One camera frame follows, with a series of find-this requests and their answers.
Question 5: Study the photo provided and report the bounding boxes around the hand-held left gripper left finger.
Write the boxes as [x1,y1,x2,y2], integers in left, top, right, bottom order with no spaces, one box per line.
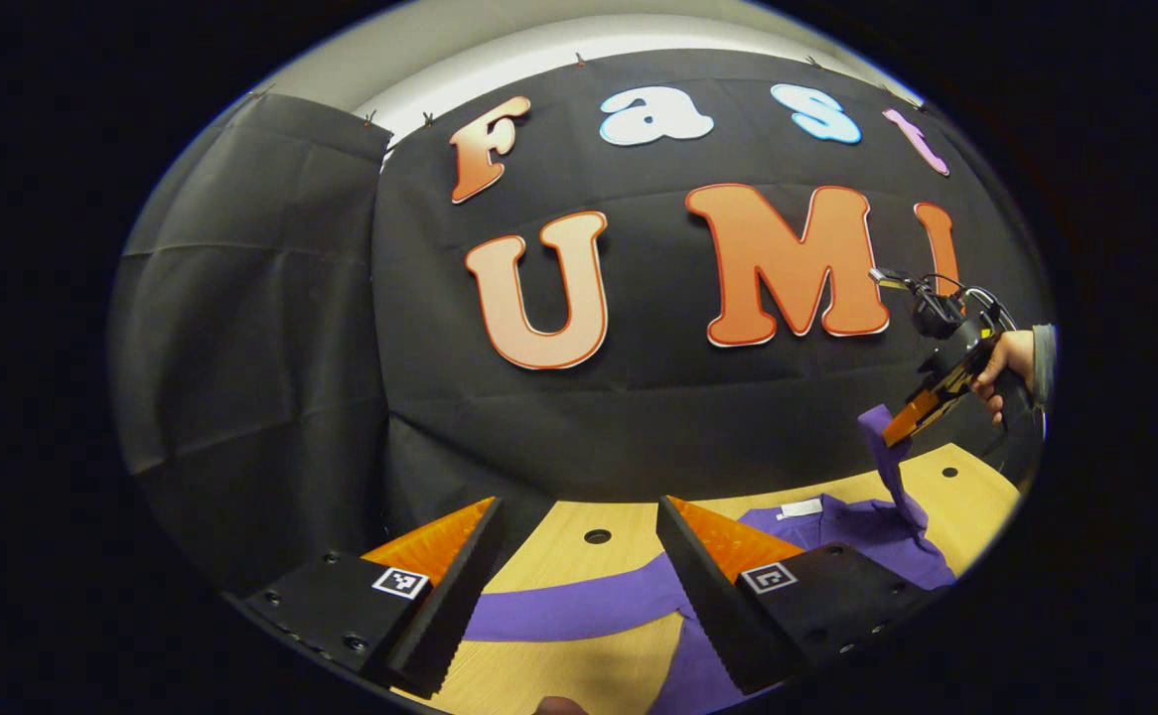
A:
[244,497,506,699]

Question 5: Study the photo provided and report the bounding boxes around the purple shirt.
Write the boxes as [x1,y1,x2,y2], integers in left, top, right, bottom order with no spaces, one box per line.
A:
[462,404,957,715]

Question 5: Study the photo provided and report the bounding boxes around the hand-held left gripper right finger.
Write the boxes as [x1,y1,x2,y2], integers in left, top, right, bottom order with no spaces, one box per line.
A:
[656,495,942,696]

